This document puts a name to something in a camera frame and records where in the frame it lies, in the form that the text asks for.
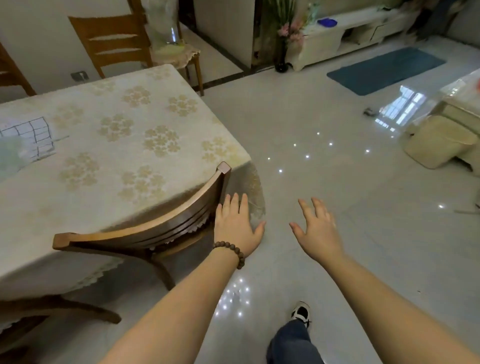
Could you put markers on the cream coffee table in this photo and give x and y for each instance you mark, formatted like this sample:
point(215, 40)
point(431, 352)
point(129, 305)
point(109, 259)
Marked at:
point(463, 97)

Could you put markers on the dining table with cream tablecloth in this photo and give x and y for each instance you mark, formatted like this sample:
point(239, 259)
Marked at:
point(112, 187)

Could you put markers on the small blue dish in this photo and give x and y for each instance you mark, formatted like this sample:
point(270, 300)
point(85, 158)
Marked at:
point(327, 22)

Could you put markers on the wall power outlet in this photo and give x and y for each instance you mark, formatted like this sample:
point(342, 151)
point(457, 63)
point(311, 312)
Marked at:
point(80, 76)

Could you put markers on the floral painted panel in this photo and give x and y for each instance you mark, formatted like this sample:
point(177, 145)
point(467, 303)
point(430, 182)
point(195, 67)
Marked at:
point(264, 45)

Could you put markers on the blue jeans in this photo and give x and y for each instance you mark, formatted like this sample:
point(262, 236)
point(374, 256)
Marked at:
point(292, 345)

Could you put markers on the pale round hand fan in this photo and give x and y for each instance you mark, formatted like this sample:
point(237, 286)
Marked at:
point(11, 157)

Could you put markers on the small grey floor object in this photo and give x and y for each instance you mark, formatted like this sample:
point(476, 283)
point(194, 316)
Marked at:
point(369, 111)

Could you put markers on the beige waste bin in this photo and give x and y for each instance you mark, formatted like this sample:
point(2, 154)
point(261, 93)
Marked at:
point(438, 142)

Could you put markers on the person's right forearm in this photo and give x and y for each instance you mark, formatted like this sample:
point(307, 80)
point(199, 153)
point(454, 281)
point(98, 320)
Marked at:
point(393, 315)

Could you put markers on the person's right sneaker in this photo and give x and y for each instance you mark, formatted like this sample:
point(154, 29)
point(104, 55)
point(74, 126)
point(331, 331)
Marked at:
point(301, 313)

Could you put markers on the person's left forearm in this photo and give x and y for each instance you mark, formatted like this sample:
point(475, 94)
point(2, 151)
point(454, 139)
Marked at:
point(176, 315)

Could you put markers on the white blue checked cloth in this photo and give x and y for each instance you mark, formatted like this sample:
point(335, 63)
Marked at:
point(37, 129)

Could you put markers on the black vase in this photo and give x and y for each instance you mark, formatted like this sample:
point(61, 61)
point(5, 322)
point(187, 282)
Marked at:
point(283, 63)

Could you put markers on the person's left hand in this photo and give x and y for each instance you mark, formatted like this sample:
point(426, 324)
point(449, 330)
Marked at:
point(234, 228)

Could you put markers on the pink artificial flowers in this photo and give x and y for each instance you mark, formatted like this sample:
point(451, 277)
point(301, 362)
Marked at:
point(290, 30)

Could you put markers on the person's right hand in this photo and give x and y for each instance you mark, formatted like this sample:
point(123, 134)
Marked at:
point(320, 236)

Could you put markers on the teal floor rug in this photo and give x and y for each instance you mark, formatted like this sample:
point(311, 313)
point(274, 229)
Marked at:
point(386, 69)

